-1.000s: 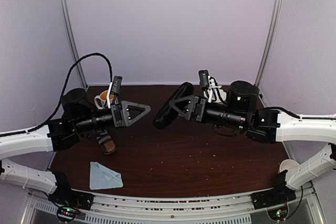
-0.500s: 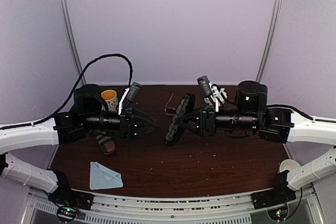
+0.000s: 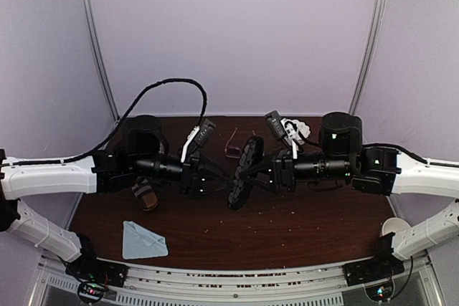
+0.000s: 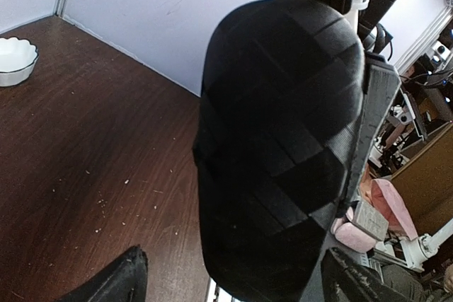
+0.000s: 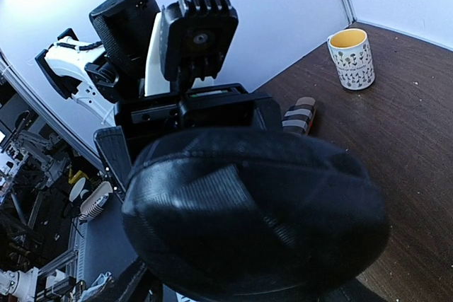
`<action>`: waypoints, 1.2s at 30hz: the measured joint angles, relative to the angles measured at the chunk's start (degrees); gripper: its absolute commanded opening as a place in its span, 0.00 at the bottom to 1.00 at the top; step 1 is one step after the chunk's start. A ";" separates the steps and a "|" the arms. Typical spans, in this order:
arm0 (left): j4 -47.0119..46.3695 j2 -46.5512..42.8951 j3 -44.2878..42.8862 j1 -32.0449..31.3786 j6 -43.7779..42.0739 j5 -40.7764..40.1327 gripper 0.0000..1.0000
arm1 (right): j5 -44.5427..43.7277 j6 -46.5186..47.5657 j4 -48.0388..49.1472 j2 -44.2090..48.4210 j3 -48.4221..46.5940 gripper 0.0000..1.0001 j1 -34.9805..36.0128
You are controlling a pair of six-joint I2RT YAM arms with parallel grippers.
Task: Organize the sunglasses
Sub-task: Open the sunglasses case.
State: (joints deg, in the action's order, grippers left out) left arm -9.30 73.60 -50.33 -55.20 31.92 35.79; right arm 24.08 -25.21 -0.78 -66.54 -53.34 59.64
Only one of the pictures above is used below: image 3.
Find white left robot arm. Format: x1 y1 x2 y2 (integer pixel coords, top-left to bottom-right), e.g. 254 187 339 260
1 115 230 280

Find front aluminium rail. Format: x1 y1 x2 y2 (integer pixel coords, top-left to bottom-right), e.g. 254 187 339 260
35 257 445 306

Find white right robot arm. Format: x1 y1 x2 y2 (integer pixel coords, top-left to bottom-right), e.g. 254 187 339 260
228 111 458 279

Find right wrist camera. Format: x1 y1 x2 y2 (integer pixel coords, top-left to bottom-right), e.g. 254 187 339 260
264 110 303 159

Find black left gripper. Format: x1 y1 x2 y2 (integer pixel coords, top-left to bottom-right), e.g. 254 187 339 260
132 151 235 201

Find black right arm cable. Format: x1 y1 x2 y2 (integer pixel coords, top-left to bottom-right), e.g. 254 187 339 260
361 143 459 169

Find brown plaid glasses case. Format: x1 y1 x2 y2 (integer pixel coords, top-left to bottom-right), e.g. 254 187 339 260
131 178 158 211

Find left aluminium frame post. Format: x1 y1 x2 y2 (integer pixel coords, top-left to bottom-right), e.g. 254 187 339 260
82 0 120 122

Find pink frame sunglasses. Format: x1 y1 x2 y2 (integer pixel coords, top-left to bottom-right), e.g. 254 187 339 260
224 127 242 159

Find white fluted ceramic bowl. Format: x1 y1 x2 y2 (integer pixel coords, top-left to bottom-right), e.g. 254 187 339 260
281 118 311 145

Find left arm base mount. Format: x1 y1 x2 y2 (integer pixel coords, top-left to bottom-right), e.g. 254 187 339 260
62 260 128 305

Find black quilted glasses case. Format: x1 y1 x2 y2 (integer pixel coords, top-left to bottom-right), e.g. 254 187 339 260
227 135 265 211

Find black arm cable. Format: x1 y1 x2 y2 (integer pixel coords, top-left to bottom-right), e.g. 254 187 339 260
0 77 209 169
361 143 459 169

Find right aluminium frame post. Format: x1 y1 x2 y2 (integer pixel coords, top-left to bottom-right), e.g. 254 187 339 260
349 0 387 115

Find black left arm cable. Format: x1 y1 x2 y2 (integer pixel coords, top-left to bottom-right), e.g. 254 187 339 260
0 77 209 169

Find white paper cup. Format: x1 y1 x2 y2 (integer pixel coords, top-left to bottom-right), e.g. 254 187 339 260
380 217 412 237

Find aluminium frame post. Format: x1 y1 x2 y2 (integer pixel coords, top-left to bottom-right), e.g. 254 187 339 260
349 0 387 115
82 0 120 122

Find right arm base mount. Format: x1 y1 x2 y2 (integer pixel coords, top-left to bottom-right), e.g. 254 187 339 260
343 258 405 305

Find light blue cloth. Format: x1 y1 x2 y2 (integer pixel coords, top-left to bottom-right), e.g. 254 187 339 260
122 221 169 259

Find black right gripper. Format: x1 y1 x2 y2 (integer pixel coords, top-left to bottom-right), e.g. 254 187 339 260
240 146 354 196

